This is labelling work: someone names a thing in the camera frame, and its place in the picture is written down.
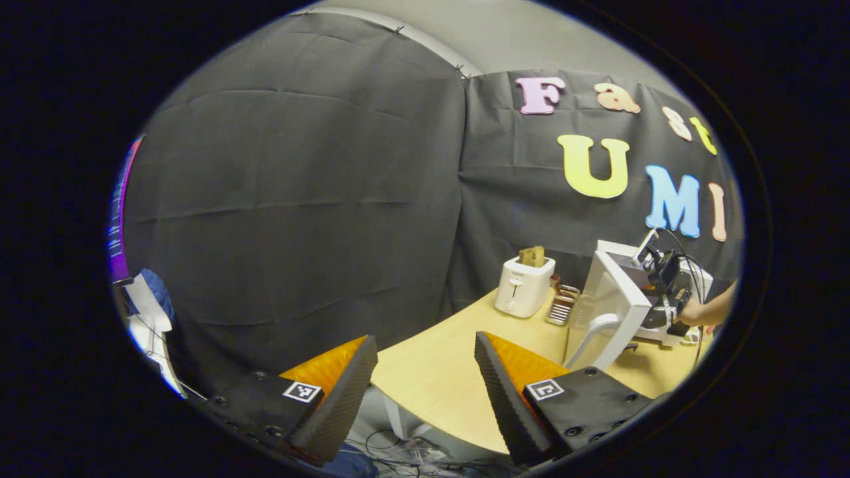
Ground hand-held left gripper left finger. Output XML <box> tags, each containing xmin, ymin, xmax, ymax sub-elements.
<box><xmin>189</xmin><ymin>334</ymin><xmax>379</xmax><ymax>467</ymax></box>

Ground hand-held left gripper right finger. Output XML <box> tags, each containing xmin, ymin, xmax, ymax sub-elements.
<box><xmin>473</xmin><ymin>331</ymin><xmax>655</xmax><ymax>467</ymax></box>

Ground white microwave oven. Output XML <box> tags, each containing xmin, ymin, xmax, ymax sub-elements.
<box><xmin>564</xmin><ymin>239</ymin><xmax>715</xmax><ymax>371</ymax></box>

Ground white table leg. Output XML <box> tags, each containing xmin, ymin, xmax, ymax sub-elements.
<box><xmin>382</xmin><ymin>392</ymin><xmax>426</xmax><ymax>440</ymax></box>

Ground dark blue cloth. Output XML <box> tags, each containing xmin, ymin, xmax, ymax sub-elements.
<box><xmin>312</xmin><ymin>443</ymin><xmax>379</xmax><ymax>478</ymax></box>

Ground white toaster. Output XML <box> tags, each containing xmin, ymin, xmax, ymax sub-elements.
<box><xmin>495</xmin><ymin>256</ymin><xmax>556</xmax><ymax>319</ymax></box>

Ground blue fabric item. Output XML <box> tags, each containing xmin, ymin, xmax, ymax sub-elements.
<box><xmin>139</xmin><ymin>269</ymin><xmax>175</xmax><ymax>323</ymax></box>

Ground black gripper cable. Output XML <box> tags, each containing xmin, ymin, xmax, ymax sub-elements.
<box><xmin>654</xmin><ymin>228</ymin><xmax>707</xmax><ymax>369</ymax></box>

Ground tangle of floor cables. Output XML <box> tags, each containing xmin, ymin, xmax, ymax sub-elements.
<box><xmin>345</xmin><ymin>430</ymin><xmax>525</xmax><ymax>478</ymax></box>

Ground wire rack with wooden handle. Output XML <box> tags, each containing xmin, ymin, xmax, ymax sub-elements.
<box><xmin>546</xmin><ymin>276</ymin><xmax>582</xmax><ymax>327</ymax></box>

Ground white furniture frame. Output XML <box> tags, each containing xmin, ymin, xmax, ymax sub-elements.
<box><xmin>125</xmin><ymin>276</ymin><xmax>188</xmax><ymax>399</ymax></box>

